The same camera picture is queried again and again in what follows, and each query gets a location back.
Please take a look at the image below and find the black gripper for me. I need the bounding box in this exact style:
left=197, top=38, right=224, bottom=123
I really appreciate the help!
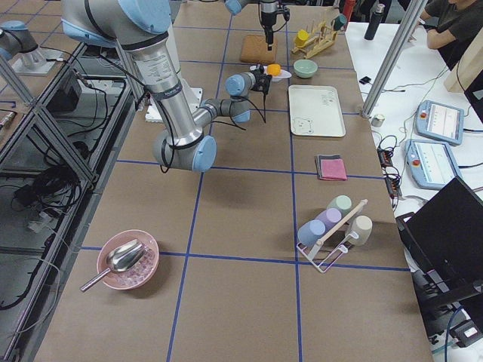
left=250, top=65, right=272, bottom=94
left=260, top=10, right=290, bottom=51

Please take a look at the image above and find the orange fruit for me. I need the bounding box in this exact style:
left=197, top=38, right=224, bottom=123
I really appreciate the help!
left=266, top=63, right=281, bottom=77

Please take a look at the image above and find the white round plate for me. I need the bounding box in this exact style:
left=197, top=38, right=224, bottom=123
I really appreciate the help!
left=272, top=69, right=291, bottom=82

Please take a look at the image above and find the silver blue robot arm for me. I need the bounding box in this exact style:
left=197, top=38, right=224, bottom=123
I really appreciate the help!
left=224, top=0, right=290, bottom=51
left=62, top=1, right=272, bottom=172

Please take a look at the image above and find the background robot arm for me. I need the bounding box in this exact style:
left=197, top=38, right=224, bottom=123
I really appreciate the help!
left=1, top=20, right=53, bottom=75

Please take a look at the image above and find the cream bear tray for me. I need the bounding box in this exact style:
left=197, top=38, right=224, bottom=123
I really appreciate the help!
left=288, top=84, right=346, bottom=138

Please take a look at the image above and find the brown wooden cutting board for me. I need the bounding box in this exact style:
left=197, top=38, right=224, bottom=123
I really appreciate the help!
left=239, top=35, right=278, bottom=65

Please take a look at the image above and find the yellow cup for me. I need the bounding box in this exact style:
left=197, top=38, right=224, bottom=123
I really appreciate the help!
left=294, top=29, right=309, bottom=48

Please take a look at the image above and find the wooden dish rack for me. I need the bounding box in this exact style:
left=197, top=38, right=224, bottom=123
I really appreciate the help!
left=291, top=14, right=339, bottom=59

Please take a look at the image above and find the green bowl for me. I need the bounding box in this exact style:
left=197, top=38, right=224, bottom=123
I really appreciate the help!
left=293, top=59, right=318, bottom=78

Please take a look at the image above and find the dark green cup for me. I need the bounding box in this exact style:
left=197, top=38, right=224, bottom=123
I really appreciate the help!
left=331, top=14, right=347, bottom=32

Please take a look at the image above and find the grey cloth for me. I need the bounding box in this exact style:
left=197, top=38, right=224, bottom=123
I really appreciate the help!
left=315, top=155, right=342, bottom=179

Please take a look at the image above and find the black water bottle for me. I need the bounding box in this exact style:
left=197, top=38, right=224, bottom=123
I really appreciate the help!
left=364, top=4, right=385, bottom=41

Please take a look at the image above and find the pink cloth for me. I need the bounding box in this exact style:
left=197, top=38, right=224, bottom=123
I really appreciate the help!
left=320, top=158, right=347, bottom=181

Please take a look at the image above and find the small metal can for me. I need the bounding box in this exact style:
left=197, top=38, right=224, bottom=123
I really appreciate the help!
left=371, top=114, right=386, bottom=127

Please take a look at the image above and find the light green cup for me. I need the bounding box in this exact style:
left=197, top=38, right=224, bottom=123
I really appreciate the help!
left=327, top=195, right=352, bottom=217

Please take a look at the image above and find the purple cup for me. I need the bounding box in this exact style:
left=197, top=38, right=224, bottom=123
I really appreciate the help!
left=316, top=207, right=342, bottom=230

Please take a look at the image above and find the blue cup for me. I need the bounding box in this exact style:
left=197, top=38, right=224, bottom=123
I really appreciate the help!
left=297, top=219, right=326, bottom=247

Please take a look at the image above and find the black power strip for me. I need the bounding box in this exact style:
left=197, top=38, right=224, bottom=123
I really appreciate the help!
left=377, top=147, right=401, bottom=199

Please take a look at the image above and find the beige mug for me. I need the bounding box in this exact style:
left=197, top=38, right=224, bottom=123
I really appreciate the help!
left=346, top=215, right=373, bottom=246

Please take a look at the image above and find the upper teach pendant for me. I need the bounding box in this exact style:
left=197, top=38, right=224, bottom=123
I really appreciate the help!
left=414, top=100, right=464, bottom=146

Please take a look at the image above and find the teach pendant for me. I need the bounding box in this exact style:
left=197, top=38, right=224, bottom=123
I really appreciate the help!
left=414, top=100, right=464, bottom=146
left=405, top=140, right=462, bottom=190

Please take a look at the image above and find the person in dark shirt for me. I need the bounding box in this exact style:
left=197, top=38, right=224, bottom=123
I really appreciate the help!
left=420, top=0, right=482, bottom=69

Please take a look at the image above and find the lower teach pendant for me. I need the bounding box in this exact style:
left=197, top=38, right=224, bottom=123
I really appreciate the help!
left=405, top=140, right=462, bottom=190

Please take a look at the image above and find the metal scoop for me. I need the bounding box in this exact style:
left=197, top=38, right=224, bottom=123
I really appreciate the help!
left=79, top=239, right=146, bottom=292

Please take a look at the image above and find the pink bowl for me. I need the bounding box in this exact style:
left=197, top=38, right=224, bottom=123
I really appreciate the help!
left=97, top=229, right=160, bottom=290

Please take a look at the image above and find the black laptop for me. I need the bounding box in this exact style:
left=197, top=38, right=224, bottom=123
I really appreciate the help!
left=396, top=176, right=482, bottom=290

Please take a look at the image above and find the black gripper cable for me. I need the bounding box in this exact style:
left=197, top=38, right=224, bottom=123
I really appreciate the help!
left=211, top=88, right=269, bottom=131

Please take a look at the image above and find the aluminium frame post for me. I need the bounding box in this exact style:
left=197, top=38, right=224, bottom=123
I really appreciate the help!
left=360, top=0, right=428, bottom=118

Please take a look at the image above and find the white wire cup rack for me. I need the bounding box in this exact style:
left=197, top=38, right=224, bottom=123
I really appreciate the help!
left=296, top=199, right=368, bottom=273

